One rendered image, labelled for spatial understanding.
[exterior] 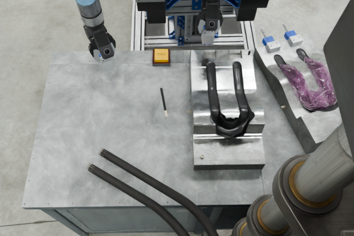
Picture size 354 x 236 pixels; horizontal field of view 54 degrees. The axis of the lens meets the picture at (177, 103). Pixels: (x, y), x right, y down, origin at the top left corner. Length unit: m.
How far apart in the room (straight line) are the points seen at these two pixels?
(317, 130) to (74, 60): 1.06
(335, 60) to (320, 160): 0.18
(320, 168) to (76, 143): 1.10
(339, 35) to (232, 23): 2.22
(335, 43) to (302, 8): 2.74
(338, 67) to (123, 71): 1.30
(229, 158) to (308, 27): 1.83
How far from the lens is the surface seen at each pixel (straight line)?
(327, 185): 0.51
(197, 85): 1.41
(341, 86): 0.33
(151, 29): 2.49
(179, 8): 1.88
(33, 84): 2.66
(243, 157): 1.32
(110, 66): 1.44
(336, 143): 0.44
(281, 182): 0.59
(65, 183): 1.40
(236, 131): 1.35
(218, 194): 1.33
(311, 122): 1.39
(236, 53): 1.54
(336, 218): 0.60
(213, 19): 1.35
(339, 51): 0.34
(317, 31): 2.95
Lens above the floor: 2.08
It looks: 61 degrees down
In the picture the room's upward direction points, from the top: straight up
